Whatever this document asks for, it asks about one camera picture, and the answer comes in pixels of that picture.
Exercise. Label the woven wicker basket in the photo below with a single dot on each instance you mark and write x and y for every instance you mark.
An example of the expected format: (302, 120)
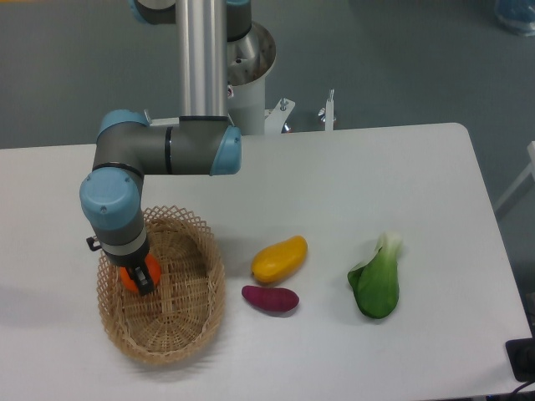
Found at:
(183, 314)

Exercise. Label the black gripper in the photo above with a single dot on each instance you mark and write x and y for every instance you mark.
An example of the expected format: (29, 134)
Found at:
(140, 280)

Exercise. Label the orange fruit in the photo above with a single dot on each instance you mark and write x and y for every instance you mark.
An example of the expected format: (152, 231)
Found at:
(154, 271)

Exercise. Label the green bok choy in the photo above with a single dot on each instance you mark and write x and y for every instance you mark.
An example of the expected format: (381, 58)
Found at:
(375, 283)

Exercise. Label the black device at table edge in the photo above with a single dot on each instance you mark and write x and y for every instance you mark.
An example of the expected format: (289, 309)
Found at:
(520, 353)

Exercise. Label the white metal frame right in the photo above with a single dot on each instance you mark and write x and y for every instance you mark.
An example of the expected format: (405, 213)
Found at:
(520, 186)

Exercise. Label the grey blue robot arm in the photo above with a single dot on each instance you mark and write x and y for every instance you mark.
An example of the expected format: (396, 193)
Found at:
(204, 141)

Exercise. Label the yellow mango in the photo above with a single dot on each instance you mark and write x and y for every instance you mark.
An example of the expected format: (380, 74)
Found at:
(280, 260)

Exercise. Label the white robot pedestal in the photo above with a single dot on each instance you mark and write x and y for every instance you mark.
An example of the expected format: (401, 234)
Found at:
(251, 100)

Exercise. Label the purple sweet potato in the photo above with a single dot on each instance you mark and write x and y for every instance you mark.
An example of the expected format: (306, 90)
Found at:
(271, 299)

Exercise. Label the blue bag in background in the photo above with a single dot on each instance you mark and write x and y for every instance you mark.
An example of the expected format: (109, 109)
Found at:
(516, 15)

